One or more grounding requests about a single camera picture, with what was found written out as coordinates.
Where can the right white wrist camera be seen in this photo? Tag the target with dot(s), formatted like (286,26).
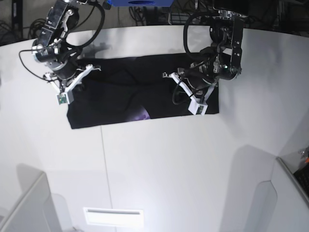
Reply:
(65,98)

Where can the black T-shirt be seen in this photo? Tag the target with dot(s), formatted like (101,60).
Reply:
(128,89)

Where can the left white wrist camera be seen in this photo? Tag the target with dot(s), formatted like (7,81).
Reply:
(196,108)

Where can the blue box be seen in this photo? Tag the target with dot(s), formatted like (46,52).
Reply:
(147,3)

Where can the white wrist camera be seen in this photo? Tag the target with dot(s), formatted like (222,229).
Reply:
(196,108)
(65,98)

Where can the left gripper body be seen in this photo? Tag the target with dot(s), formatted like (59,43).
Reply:
(197,78)

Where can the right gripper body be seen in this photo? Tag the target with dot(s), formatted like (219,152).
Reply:
(61,75)

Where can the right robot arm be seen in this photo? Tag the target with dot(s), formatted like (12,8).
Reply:
(52,49)

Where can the black keyboard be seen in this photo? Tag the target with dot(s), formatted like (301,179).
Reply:
(302,176)

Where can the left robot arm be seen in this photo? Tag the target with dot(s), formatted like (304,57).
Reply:
(221,60)

